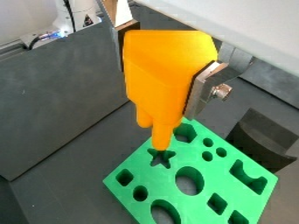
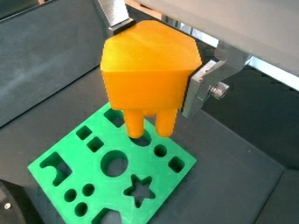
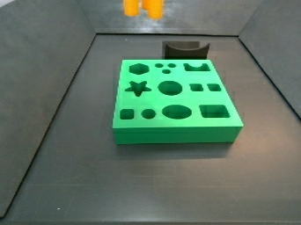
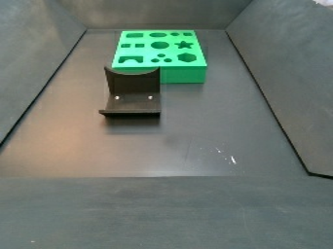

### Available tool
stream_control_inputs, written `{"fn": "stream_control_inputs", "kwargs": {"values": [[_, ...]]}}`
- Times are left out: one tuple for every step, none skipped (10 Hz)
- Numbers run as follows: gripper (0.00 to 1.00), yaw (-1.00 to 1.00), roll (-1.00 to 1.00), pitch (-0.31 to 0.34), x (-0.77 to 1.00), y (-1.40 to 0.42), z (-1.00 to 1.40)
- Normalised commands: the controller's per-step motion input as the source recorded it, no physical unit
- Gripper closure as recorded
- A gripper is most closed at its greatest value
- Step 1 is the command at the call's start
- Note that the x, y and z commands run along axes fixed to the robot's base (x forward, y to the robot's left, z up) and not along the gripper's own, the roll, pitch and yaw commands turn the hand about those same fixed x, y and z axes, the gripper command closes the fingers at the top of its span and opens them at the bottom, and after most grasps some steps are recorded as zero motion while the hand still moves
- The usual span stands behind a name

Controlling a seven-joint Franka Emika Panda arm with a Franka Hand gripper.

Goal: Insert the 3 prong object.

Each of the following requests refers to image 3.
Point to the orange three prong object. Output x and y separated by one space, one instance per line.
153 7

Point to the green shape sorter block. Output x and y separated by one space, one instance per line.
172 101

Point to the dark grey curved block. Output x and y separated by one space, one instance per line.
178 50

